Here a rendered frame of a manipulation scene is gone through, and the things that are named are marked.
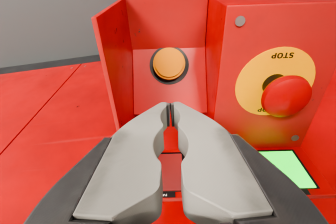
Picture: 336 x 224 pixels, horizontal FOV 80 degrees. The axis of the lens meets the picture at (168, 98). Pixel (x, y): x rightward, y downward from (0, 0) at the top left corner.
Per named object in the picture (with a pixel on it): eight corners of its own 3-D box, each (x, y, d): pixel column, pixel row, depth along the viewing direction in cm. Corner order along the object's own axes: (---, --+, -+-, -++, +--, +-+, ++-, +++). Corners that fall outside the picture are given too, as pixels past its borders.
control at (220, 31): (287, -13, 25) (469, 15, 10) (260, 95, 34) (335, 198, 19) (128, -7, 26) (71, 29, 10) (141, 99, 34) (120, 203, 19)
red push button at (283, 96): (298, 60, 18) (324, 79, 15) (286, 97, 21) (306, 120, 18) (254, 62, 18) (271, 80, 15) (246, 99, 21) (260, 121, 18)
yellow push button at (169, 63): (183, 51, 26) (184, 46, 24) (184, 81, 26) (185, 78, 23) (154, 52, 26) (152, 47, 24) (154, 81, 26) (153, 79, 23)
